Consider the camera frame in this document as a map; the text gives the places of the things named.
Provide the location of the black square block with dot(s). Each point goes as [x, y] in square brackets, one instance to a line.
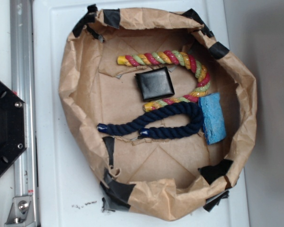
[155, 84]

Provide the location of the brown paper bag basin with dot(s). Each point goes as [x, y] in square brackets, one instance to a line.
[167, 179]

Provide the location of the blue sponge block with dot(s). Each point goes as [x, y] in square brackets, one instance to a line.
[214, 125]

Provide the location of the white plastic tray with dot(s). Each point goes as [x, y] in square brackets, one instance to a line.
[69, 193]

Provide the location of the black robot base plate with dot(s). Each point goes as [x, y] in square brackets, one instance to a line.
[12, 128]

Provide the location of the aluminium extrusion rail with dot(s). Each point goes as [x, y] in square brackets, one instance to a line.
[22, 77]

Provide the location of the metal corner bracket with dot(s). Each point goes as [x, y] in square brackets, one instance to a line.
[21, 213]

